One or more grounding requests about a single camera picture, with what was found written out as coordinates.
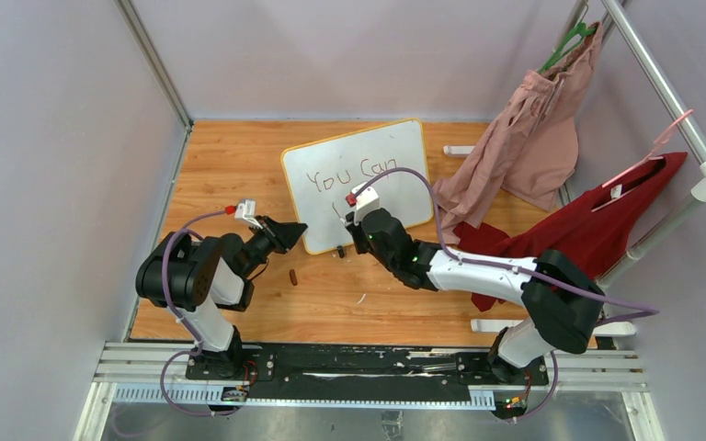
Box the metal clothes rack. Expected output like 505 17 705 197
473 1 706 349

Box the pink hanging garment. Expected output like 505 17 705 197
433 22 604 244

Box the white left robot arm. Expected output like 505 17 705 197
135 216 308 379

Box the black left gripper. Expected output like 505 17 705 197
240 216 306 279

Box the red hanging garment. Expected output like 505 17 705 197
453 152 688 278

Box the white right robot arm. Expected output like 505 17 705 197
344 209 603 384

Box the green clothes hanger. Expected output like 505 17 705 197
537 21 598 74

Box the aluminium corner frame post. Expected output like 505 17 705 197
114 0 194 133

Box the white whiteboard eraser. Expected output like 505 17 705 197
443 145 474 158

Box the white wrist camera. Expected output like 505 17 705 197
345 183 380 225
234 198 262 231

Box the yellow framed whiteboard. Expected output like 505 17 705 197
280 119 429 254

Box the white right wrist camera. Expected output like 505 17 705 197
345 183 380 225

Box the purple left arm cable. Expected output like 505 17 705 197
108 205 238 439

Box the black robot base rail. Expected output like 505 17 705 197
84 343 648 418

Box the pink clothes hanger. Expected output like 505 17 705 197
602 108 694 187

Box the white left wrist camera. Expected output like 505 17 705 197
234 198 262 231

